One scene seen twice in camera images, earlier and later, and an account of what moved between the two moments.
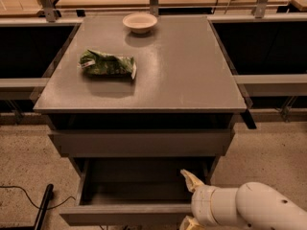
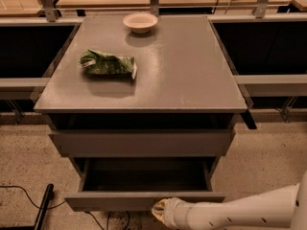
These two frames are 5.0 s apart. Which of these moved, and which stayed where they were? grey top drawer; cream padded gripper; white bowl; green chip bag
Moved: cream padded gripper
Stayed: grey top drawer; white bowl; green chip bag
